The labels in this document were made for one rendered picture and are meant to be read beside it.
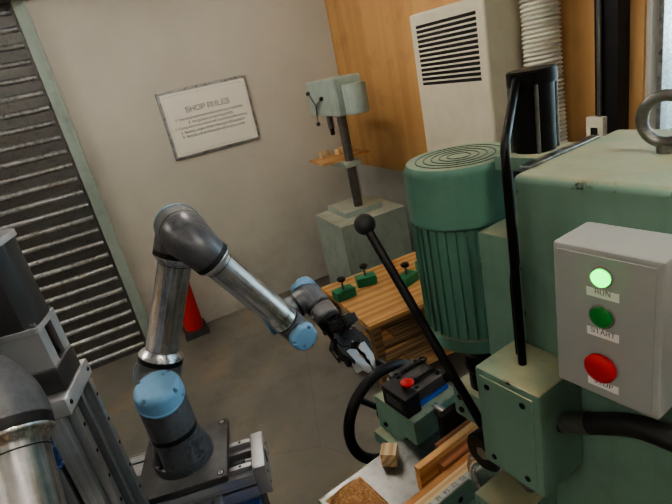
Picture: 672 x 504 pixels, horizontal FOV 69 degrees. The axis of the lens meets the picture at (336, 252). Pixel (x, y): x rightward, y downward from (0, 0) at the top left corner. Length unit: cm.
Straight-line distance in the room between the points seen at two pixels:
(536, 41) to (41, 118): 281
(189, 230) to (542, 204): 81
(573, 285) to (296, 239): 359
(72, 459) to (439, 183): 78
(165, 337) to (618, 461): 104
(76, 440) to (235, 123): 299
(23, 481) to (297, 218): 348
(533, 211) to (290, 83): 340
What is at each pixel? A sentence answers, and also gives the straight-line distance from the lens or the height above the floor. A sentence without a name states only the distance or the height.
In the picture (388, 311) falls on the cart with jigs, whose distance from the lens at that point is 238.
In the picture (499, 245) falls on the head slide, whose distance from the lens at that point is 70.
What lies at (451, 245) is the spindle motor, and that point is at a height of 139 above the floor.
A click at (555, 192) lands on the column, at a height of 151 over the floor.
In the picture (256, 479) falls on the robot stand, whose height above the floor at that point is 74.
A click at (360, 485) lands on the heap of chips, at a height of 92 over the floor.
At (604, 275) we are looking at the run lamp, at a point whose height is 146.
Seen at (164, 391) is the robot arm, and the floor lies 104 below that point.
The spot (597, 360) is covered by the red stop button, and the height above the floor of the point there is 137.
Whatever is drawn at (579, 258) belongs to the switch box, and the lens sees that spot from 50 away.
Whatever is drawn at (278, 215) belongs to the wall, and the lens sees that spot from 393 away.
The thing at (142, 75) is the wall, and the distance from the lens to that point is 366.
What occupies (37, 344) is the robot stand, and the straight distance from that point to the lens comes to 96.
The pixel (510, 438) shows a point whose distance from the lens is 67.
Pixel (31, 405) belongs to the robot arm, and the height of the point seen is 138.
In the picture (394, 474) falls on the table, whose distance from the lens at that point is 108.
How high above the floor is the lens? 168
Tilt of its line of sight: 21 degrees down
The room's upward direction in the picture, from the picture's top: 12 degrees counter-clockwise
